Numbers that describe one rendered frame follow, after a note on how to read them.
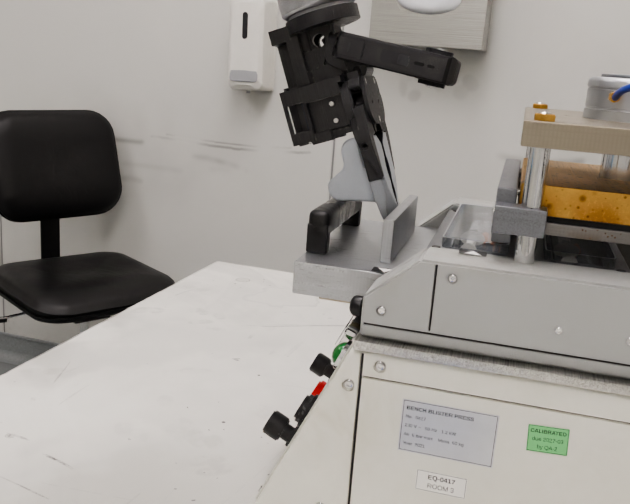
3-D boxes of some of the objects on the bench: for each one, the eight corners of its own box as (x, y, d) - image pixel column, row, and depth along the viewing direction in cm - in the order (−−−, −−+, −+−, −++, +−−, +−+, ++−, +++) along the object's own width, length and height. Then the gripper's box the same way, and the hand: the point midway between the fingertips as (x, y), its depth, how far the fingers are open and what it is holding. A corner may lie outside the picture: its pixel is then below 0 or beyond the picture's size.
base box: (799, 455, 85) (836, 311, 81) (991, 722, 50) (1074, 491, 45) (340, 373, 98) (351, 246, 94) (234, 539, 63) (244, 346, 58)
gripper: (287, 32, 78) (340, 229, 81) (257, 27, 69) (318, 247, 72) (366, 7, 75) (417, 212, 78) (345, -2, 66) (404, 228, 70)
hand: (394, 210), depth 74 cm, fingers closed, pressing on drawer
